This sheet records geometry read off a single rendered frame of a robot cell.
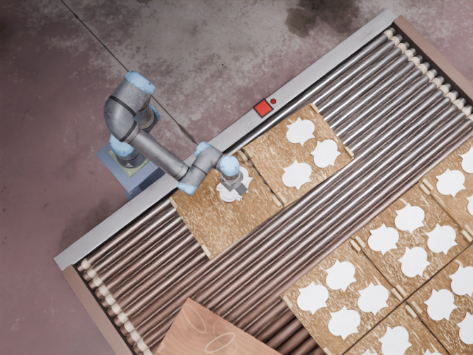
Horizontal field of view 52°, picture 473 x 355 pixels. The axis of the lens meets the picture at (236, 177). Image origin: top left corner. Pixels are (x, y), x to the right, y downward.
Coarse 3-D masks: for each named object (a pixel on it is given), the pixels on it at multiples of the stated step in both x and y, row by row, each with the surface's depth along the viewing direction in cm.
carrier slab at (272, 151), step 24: (288, 120) 232; (312, 120) 232; (264, 144) 230; (288, 144) 229; (312, 144) 229; (336, 144) 229; (264, 168) 226; (312, 168) 226; (336, 168) 226; (288, 192) 223
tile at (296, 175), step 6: (294, 162) 226; (282, 168) 226; (288, 168) 225; (294, 168) 225; (300, 168) 225; (306, 168) 225; (288, 174) 224; (294, 174) 224; (300, 174) 224; (306, 174) 224; (282, 180) 224; (288, 180) 223; (294, 180) 223; (300, 180) 223; (306, 180) 223; (288, 186) 223; (294, 186) 223; (300, 186) 223
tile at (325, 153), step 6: (318, 144) 228; (324, 144) 228; (330, 144) 227; (318, 150) 227; (324, 150) 227; (330, 150) 227; (318, 156) 226; (324, 156) 226; (330, 156) 226; (336, 156) 226; (318, 162) 225; (324, 162) 225; (330, 162) 225
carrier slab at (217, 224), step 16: (240, 160) 228; (208, 176) 226; (256, 176) 226; (176, 192) 225; (208, 192) 224; (256, 192) 224; (192, 208) 222; (208, 208) 222; (224, 208) 222; (240, 208) 222; (256, 208) 222; (272, 208) 221; (192, 224) 220; (208, 224) 220; (224, 224) 220; (240, 224) 220; (256, 224) 220; (208, 240) 218; (224, 240) 218
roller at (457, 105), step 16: (448, 112) 233; (432, 128) 232; (384, 160) 228; (368, 176) 226; (352, 192) 224; (304, 224) 222; (288, 240) 219; (272, 256) 218; (256, 272) 217; (224, 288) 215; (208, 304) 213; (144, 352) 209
